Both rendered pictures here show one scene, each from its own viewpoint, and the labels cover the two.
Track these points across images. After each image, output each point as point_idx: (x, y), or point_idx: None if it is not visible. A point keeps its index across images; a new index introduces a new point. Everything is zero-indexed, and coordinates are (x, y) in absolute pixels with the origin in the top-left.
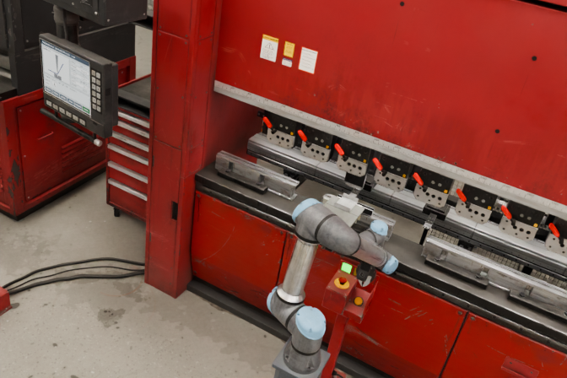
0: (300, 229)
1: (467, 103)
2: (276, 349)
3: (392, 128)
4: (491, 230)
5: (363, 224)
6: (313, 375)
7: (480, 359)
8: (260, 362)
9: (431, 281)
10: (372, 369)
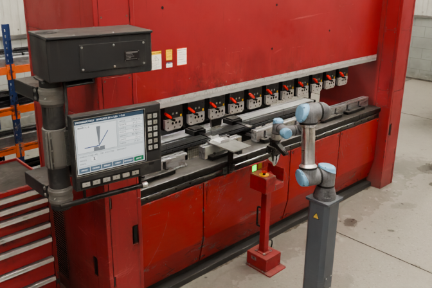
0: (313, 119)
1: (259, 40)
2: (220, 274)
3: (232, 74)
4: (252, 115)
5: None
6: (336, 195)
7: None
8: (229, 284)
9: None
10: (254, 236)
